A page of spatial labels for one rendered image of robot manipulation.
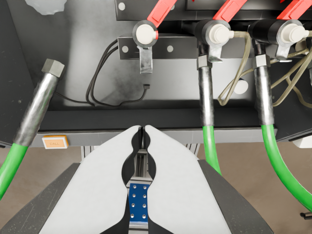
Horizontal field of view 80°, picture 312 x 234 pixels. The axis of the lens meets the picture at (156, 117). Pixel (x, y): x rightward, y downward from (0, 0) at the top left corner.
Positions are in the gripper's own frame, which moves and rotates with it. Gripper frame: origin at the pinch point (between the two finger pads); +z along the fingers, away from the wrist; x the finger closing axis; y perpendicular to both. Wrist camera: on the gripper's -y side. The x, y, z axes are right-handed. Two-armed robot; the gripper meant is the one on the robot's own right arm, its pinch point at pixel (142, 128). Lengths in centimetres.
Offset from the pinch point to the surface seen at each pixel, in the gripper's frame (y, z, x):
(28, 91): 9.9, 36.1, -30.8
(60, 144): 19.3, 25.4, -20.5
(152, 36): -4.9, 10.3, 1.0
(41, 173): 121, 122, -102
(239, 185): 143, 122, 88
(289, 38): -4.6, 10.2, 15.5
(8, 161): 5.9, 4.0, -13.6
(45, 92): 0.3, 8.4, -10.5
